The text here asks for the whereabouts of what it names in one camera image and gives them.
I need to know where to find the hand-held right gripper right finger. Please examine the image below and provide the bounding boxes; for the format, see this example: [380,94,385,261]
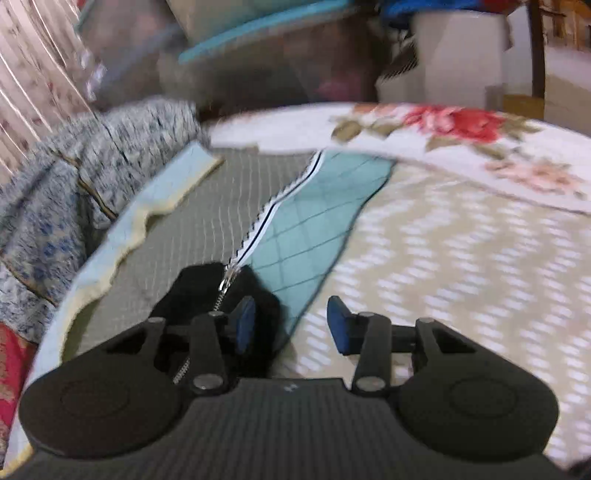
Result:
[326,296,476,394]

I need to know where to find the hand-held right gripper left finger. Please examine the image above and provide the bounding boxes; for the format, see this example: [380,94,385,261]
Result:
[106,296,257,394]

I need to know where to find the black pants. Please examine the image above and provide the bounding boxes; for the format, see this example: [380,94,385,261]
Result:
[154,262,296,385]

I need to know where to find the striped patterned bedspread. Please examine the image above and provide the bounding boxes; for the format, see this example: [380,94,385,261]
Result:
[9,147,591,469]

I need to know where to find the white floral bed sheet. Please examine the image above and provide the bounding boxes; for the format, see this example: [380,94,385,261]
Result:
[207,102,591,216]

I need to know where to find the patchwork floral quilt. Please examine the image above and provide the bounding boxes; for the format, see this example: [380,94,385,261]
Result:
[0,98,209,457]

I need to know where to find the clear storage box teal lid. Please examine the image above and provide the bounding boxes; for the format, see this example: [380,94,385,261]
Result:
[78,0,385,121]

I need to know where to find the white plastic container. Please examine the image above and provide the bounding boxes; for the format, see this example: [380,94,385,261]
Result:
[376,9,514,106]

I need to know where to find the pile of colourful clothes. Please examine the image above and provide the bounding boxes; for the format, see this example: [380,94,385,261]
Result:
[378,0,532,20]

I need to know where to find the leaf print curtain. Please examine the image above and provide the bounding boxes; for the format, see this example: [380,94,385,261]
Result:
[0,0,108,172]

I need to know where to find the dark wooden post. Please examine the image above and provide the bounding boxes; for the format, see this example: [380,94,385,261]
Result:
[526,0,549,99]

